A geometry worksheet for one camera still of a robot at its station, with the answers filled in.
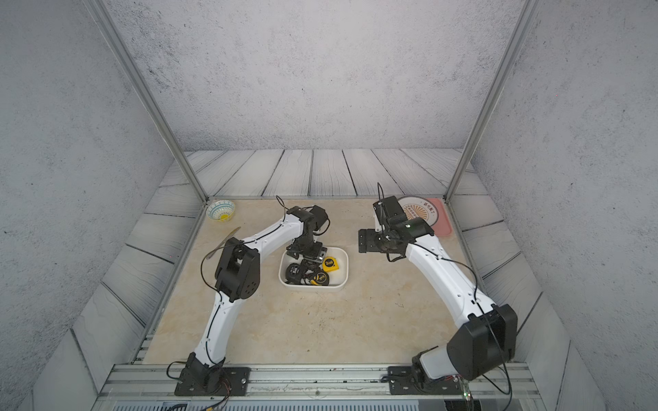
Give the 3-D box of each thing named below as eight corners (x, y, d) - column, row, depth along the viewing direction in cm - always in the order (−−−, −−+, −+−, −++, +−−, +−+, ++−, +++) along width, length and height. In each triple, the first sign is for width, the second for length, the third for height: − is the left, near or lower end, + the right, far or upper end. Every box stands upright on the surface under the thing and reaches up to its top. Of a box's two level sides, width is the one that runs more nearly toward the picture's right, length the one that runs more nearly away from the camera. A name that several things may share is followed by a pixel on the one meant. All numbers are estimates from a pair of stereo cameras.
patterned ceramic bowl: (205, 223, 114) (201, 217, 111) (213, 206, 121) (209, 199, 118) (231, 223, 114) (228, 217, 111) (237, 206, 121) (234, 199, 118)
